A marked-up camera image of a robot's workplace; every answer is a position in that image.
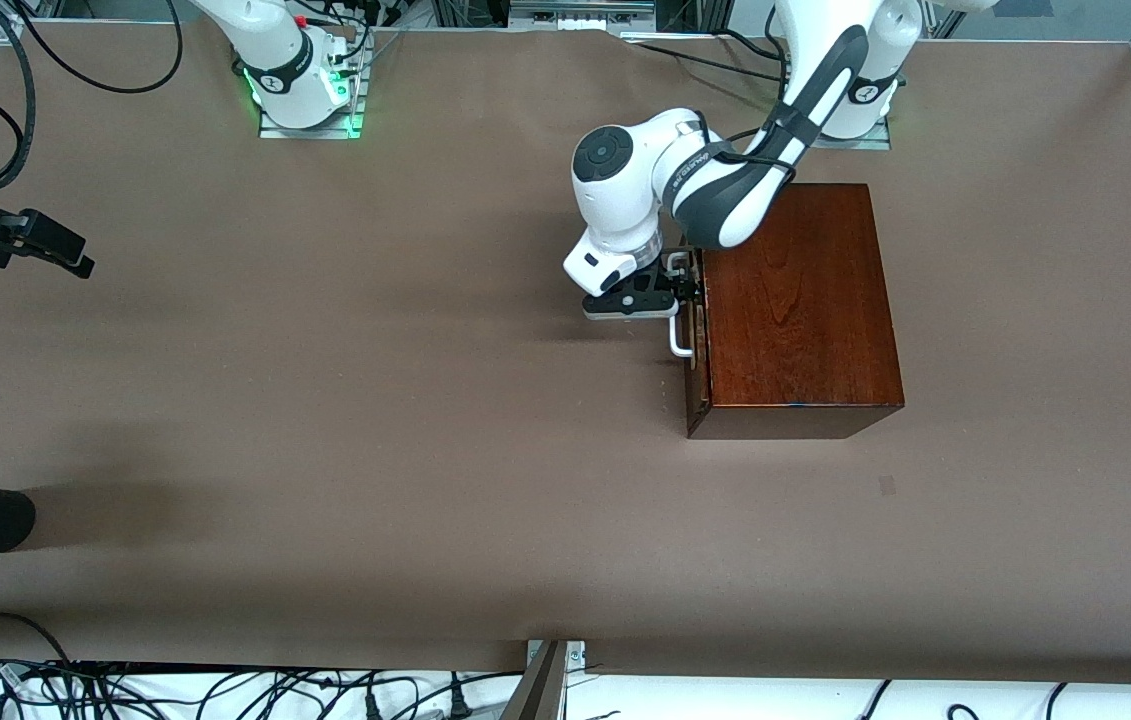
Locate grey connector strip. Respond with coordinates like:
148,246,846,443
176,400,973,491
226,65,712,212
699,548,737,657
508,0,657,30

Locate brown table cover sheet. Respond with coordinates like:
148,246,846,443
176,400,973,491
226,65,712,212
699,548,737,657
0,20,1131,686

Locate aluminium arm base plate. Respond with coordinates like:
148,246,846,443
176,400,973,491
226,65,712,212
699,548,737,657
258,60,368,141
813,122,893,151

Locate small aluminium mounting plate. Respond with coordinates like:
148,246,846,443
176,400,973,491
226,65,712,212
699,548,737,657
526,640,587,669

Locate dark brown wooden cabinet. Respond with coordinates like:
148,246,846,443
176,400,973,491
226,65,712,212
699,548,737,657
683,182,906,441

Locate black cable with plug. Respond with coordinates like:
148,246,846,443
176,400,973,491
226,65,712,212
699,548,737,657
415,670,526,720
305,672,388,720

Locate dark metal strut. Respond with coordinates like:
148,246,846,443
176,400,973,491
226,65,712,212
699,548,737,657
498,641,568,720

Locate white metal drawer handle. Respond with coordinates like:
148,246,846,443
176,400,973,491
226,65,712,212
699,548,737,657
667,250,698,358

